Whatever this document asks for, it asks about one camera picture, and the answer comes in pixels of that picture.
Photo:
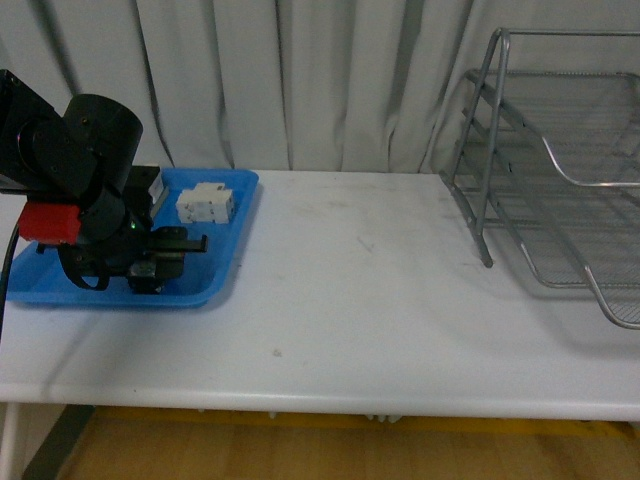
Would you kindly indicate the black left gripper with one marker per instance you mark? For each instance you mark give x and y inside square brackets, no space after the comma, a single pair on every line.
[91,264]

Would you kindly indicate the red emergency stop button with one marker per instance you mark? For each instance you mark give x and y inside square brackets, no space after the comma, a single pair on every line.
[143,277]

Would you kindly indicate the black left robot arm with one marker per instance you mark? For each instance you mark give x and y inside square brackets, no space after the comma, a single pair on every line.
[73,170]

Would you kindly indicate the blue plastic tray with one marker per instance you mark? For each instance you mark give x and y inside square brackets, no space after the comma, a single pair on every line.
[38,279]

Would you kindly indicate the white circuit breaker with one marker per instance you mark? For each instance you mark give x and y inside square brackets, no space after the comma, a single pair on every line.
[208,202]

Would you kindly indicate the grey table leg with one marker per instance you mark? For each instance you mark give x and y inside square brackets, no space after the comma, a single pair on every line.
[59,443]

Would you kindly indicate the white pleated curtain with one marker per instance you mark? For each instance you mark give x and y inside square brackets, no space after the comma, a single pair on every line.
[284,85]

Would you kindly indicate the silver wire mesh rack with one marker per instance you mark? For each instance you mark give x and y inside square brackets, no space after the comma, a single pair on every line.
[549,152]

